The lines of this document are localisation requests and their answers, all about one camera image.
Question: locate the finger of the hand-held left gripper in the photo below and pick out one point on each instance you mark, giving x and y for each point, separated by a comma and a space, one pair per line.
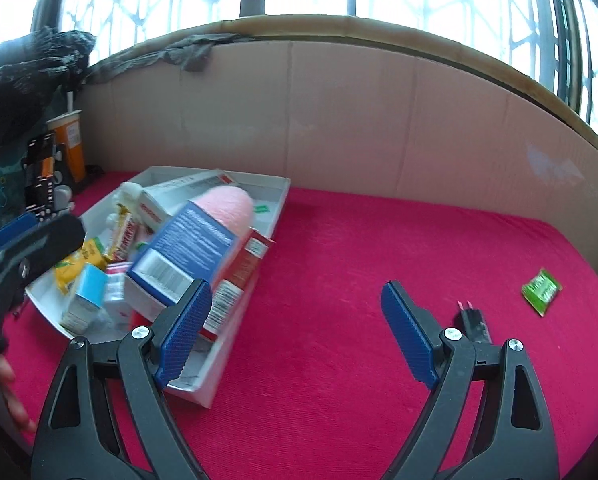
44, 245
6, 234

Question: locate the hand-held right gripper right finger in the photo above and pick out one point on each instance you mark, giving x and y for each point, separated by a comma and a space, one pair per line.
409, 335

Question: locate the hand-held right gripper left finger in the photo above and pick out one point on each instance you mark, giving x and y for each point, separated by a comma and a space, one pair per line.
184, 330

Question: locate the yellow green snack packet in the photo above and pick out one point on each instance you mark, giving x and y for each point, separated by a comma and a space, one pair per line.
79, 262

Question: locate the black charger adapter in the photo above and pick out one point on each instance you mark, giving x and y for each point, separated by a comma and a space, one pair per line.
474, 325

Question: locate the small silver blue carton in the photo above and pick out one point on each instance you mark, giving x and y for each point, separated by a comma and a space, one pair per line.
86, 300

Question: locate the blue white box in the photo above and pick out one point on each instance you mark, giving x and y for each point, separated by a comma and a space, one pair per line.
184, 255

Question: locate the small white red box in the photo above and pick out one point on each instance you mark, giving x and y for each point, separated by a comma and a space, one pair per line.
115, 290

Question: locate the gold snack packet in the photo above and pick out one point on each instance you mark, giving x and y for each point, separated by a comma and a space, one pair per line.
126, 230

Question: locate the pink plush toy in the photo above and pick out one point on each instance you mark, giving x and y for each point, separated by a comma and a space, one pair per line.
229, 210

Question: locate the long white sealant box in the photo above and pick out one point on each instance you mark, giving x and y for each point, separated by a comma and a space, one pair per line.
179, 195

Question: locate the white cardboard tray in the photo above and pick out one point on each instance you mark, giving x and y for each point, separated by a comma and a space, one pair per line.
259, 195

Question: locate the person's left hand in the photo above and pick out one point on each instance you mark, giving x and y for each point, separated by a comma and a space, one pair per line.
11, 395

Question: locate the orange paper cup with straw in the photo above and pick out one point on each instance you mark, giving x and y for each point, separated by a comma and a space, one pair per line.
69, 145

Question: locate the black plastic bag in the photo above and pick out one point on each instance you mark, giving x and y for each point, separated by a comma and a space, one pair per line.
19, 70

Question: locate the brown cardboard sheet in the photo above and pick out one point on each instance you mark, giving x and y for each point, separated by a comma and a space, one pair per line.
379, 125

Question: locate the grey tape strip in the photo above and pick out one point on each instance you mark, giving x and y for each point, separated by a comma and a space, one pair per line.
189, 52

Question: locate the brown window sill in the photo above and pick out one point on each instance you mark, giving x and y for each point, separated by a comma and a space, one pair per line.
379, 27

